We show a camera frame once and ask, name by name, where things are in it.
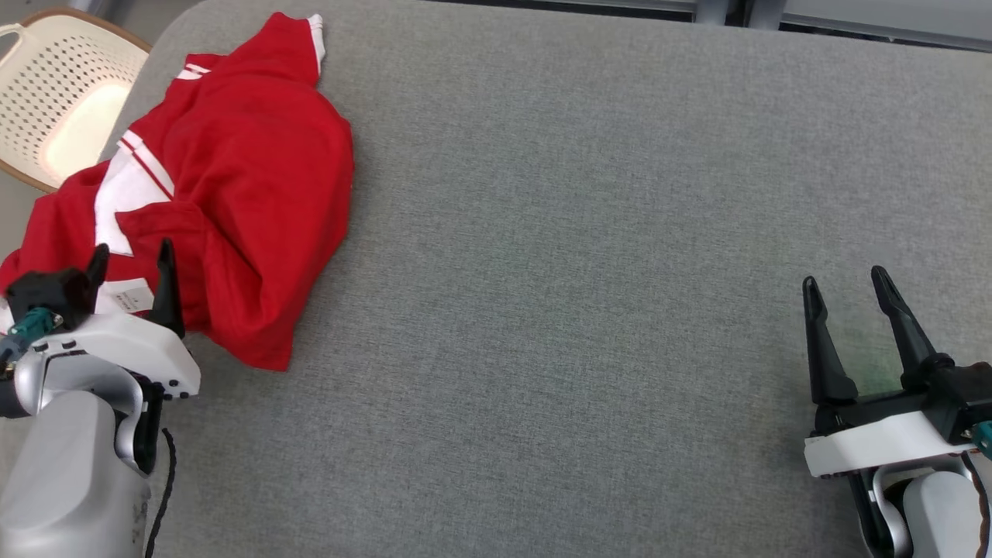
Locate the cream perforated laundry basket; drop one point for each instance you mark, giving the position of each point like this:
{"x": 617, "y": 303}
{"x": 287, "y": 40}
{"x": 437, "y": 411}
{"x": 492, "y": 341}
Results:
{"x": 54, "y": 93}

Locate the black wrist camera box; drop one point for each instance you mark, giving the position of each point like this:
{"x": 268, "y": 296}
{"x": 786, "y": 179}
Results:
{"x": 46, "y": 293}
{"x": 961, "y": 395}

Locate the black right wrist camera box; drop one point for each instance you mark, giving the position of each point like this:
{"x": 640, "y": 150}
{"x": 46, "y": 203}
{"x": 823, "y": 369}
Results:
{"x": 961, "y": 395}

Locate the grey fabric padded surface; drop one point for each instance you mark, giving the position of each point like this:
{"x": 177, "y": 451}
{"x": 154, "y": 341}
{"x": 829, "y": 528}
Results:
{"x": 581, "y": 271}

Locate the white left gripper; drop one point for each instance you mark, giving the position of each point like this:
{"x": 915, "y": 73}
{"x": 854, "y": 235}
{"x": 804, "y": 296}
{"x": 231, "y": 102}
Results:
{"x": 132, "y": 337}

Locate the grey partition joint post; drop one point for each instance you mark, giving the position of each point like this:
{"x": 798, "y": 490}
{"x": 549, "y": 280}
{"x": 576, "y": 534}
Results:
{"x": 709, "y": 9}

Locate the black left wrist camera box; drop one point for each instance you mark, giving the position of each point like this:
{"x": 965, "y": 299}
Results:
{"x": 46, "y": 293}

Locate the red basketball jersey white sleeves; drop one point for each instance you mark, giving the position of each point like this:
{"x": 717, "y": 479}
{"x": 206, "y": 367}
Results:
{"x": 256, "y": 232}

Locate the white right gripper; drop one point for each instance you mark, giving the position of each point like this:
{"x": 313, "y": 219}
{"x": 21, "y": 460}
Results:
{"x": 876, "y": 446}

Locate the red shorts white band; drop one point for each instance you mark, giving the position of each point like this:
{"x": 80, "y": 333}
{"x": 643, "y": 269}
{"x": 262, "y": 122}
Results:
{"x": 271, "y": 54}

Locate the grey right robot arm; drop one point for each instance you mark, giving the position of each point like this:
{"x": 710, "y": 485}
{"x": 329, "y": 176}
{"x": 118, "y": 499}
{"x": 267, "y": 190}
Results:
{"x": 938, "y": 511}

